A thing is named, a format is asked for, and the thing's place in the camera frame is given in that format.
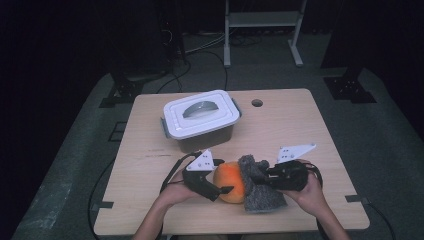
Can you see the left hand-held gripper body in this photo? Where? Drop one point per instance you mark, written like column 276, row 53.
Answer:
column 198, row 181

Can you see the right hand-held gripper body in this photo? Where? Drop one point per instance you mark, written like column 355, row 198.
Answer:
column 290, row 176

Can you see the orange plush toy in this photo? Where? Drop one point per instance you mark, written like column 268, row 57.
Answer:
column 230, row 183

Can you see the grey knitted cloth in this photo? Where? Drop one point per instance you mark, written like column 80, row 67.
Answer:
column 263, row 200

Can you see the grey plastic container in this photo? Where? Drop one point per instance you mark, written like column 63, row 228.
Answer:
column 206, row 141

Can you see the white box lid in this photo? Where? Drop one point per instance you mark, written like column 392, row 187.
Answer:
column 200, row 116

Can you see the person's left hand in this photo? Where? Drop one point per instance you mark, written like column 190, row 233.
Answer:
column 175, row 195

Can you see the person's right hand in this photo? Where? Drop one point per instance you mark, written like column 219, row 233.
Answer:
column 311, row 196

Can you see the black tape strip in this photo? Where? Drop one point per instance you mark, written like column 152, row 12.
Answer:
column 101, row 205
column 356, row 199

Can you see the black floor tape square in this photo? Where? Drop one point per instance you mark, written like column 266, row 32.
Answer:
column 117, row 131

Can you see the black stand base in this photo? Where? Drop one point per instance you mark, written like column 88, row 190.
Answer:
column 348, row 88
column 125, row 90

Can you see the white metal stand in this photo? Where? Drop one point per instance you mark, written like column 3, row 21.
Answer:
column 263, row 19

